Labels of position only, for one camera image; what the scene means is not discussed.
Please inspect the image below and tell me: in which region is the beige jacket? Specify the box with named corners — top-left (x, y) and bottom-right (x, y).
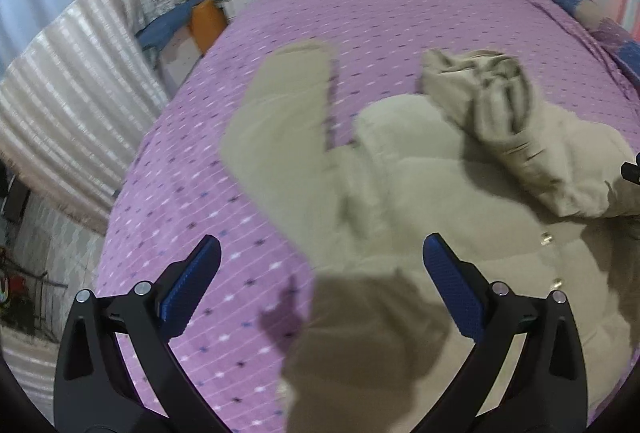
top-left (220, 40), bottom-right (640, 433)

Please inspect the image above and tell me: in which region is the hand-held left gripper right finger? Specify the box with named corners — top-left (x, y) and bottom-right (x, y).
top-left (422, 233), bottom-right (588, 433)

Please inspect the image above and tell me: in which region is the silver striped curtain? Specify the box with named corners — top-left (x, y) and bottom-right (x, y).
top-left (0, 0), bottom-right (181, 234)

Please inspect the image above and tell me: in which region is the purple diamond-print bedspread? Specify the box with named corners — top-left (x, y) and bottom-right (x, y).
top-left (95, 0), bottom-right (640, 433)

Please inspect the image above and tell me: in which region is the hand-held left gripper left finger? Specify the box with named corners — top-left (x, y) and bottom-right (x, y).
top-left (52, 234), bottom-right (236, 433)

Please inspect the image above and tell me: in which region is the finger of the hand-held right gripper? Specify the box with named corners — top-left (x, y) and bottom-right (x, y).
top-left (621, 153), bottom-right (640, 186)

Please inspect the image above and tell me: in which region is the blue cloth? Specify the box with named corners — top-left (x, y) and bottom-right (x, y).
top-left (136, 0), bottom-right (226, 51)

